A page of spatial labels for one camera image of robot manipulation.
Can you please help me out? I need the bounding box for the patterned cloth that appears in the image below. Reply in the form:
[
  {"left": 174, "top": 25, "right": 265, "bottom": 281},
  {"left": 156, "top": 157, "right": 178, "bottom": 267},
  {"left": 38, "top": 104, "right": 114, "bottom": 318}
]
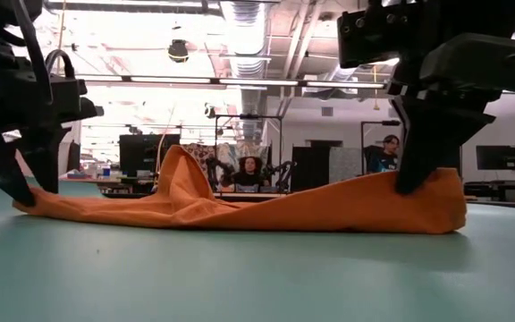
[{"left": 181, "top": 141, "right": 270, "bottom": 180}]

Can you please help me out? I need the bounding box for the black metal rig frame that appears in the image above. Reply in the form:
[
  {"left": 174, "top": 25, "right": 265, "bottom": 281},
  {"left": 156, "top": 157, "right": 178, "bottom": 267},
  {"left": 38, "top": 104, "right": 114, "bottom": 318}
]
[
  {"left": 214, "top": 114, "right": 284, "bottom": 194},
  {"left": 359, "top": 119, "right": 402, "bottom": 176}
]

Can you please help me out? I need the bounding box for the black desk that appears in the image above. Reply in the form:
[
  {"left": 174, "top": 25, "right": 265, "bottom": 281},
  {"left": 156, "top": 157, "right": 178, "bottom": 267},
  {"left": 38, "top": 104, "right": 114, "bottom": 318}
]
[{"left": 462, "top": 180, "right": 515, "bottom": 202}]

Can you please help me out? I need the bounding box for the orange towel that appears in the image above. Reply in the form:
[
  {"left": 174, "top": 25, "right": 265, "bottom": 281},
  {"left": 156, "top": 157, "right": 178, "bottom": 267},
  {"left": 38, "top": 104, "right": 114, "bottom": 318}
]
[{"left": 12, "top": 144, "right": 468, "bottom": 235}]

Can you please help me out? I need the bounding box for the green table mat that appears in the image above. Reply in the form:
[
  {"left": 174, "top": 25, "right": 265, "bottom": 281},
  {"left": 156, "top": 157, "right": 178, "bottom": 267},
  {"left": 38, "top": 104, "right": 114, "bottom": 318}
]
[{"left": 0, "top": 171, "right": 515, "bottom": 322}]

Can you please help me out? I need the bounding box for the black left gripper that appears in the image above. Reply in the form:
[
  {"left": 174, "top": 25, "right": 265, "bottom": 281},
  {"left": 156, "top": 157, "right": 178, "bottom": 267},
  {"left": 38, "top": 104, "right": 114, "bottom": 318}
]
[{"left": 0, "top": 55, "right": 105, "bottom": 208}]

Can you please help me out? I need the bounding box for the black monitor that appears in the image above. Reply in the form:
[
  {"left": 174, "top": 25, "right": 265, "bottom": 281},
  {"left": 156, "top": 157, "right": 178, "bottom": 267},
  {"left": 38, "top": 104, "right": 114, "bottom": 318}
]
[
  {"left": 476, "top": 144, "right": 515, "bottom": 172},
  {"left": 118, "top": 133, "right": 182, "bottom": 178}
]

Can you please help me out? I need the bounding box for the ceiling light strip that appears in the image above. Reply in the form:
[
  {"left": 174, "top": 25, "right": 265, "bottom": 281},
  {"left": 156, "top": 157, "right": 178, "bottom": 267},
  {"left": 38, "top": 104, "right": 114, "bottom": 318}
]
[{"left": 76, "top": 74, "right": 387, "bottom": 90}]

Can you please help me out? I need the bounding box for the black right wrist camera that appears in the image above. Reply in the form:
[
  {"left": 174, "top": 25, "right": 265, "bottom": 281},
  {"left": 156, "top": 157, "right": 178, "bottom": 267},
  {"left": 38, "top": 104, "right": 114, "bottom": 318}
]
[{"left": 336, "top": 6, "right": 413, "bottom": 69}]

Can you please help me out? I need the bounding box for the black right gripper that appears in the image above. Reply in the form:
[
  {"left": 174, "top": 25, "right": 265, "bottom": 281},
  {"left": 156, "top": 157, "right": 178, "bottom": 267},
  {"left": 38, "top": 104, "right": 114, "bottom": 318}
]
[{"left": 386, "top": 34, "right": 515, "bottom": 196}]

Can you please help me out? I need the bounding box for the black ceiling dome camera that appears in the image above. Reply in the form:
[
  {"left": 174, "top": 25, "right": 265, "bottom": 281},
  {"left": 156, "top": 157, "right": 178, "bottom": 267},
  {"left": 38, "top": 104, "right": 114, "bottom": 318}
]
[{"left": 167, "top": 38, "right": 190, "bottom": 64}]

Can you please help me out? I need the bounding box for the silver ventilation duct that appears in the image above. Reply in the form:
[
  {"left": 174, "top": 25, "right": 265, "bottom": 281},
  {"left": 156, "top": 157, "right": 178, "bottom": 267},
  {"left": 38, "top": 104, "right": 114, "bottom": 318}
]
[{"left": 219, "top": 0, "right": 270, "bottom": 140}]

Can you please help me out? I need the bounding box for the person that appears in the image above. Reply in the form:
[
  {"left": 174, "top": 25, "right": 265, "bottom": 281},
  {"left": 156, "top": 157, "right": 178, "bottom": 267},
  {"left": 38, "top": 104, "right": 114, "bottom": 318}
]
[
  {"left": 367, "top": 134, "right": 401, "bottom": 174},
  {"left": 232, "top": 156, "right": 271, "bottom": 194}
]

